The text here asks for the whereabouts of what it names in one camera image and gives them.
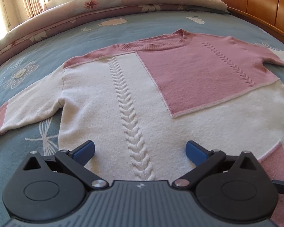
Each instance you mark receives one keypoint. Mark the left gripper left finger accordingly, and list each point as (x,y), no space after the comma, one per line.
(73,162)

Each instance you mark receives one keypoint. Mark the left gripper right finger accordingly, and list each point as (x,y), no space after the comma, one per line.
(206,163)

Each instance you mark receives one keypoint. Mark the pink and white knit sweater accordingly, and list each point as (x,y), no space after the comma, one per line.
(238,193)

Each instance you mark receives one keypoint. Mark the blue floral bed sheet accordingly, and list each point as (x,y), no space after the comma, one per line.
(37,52)

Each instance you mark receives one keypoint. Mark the pink floral folded quilt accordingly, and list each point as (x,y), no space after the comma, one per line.
(36,29)

